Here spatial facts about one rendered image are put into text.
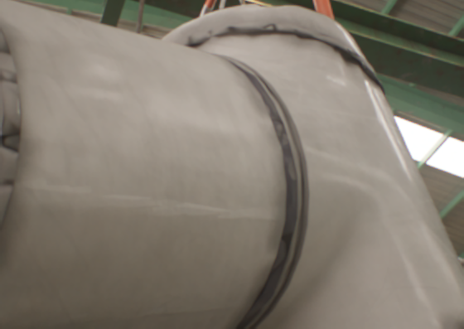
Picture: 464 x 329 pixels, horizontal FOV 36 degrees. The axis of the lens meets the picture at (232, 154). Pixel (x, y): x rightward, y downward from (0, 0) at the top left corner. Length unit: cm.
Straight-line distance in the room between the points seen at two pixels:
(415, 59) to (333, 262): 374
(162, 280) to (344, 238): 6
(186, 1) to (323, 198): 340
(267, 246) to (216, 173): 3
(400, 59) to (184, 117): 376
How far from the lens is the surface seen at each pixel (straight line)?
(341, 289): 20
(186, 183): 15
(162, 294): 16
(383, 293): 20
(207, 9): 115
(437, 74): 403
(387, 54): 387
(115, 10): 344
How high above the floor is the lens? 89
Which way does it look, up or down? 41 degrees up
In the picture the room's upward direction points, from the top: straight up
